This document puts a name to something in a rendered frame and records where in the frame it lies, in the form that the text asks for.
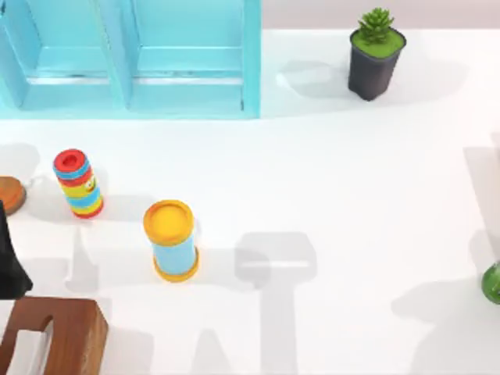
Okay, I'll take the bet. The light blue rack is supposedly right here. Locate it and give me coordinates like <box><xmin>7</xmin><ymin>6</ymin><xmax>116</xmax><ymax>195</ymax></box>
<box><xmin>0</xmin><ymin>0</ymin><xmax>262</xmax><ymax>120</ymax></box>

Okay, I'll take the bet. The yellow and blue can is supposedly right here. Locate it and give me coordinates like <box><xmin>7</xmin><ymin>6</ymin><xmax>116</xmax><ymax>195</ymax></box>
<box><xmin>142</xmin><ymin>199</ymin><xmax>201</xmax><ymax>283</ymax></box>

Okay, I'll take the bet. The striped stack of coloured rings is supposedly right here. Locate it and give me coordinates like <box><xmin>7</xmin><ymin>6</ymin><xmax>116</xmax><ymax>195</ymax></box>
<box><xmin>52</xmin><ymin>148</ymin><xmax>105</xmax><ymax>220</ymax></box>

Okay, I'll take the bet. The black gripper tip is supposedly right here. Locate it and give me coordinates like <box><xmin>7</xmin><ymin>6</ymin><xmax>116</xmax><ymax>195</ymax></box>
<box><xmin>0</xmin><ymin>199</ymin><xmax>34</xmax><ymax>301</ymax></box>

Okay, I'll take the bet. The brown wooden block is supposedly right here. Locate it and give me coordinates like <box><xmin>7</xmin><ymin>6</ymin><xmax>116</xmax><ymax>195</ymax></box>
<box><xmin>0</xmin><ymin>295</ymin><xmax>109</xmax><ymax>375</ymax></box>

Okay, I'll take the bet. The green succulent plant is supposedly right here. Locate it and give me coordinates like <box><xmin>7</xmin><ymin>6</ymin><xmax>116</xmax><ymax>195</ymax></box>
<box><xmin>357</xmin><ymin>7</ymin><xmax>396</xmax><ymax>45</ymax></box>

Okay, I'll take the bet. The round brown wooden coaster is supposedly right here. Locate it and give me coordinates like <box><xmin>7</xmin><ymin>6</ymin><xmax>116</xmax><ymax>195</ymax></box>
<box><xmin>0</xmin><ymin>176</ymin><xmax>29</xmax><ymax>216</ymax></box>

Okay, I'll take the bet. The dark grey plant pot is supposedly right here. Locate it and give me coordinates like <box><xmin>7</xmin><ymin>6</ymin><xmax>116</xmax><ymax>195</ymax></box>
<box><xmin>348</xmin><ymin>29</ymin><xmax>407</xmax><ymax>102</ymax></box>

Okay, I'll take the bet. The green bottle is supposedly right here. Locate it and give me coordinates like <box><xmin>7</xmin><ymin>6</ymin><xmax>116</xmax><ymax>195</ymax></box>
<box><xmin>480</xmin><ymin>260</ymin><xmax>500</xmax><ymax>305</ymax></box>

